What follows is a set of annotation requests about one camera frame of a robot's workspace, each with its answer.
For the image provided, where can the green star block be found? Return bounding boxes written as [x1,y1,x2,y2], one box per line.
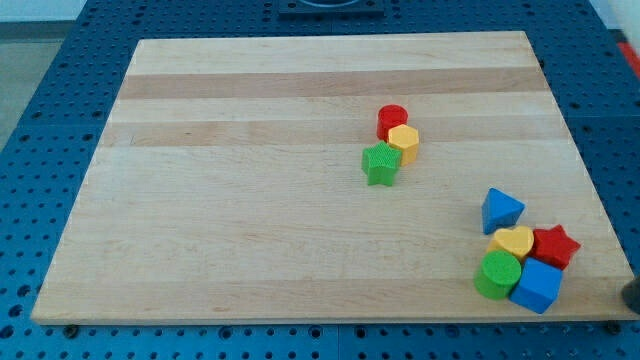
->
[361,141,402,186]

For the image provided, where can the red star block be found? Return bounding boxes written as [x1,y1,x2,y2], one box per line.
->
[529,225,581,270]

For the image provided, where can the blue cube block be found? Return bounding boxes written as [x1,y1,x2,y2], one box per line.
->
[509,258,563,314]

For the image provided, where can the wooden board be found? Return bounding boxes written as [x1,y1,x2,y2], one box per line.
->
[31,31,633,325]

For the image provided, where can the yellow hexagon block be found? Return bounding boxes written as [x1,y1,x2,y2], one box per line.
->
[388,125,420,166]

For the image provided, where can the red cylinder block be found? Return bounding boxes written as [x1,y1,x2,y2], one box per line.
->
[376,104,408,142]

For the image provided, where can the blue triangle block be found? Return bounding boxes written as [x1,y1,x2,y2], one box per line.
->
[481,188,526,235]

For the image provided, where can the green cylinder block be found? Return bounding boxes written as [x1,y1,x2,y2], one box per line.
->
[474,250,522,300]

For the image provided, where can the yellow heart block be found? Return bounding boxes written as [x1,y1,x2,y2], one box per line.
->
[486,226,534,262]

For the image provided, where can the black robot pusher tip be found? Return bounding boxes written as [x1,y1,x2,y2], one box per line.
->
[621,276,640,314]

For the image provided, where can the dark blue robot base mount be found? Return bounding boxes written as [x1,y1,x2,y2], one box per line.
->
[275,0,386,17]

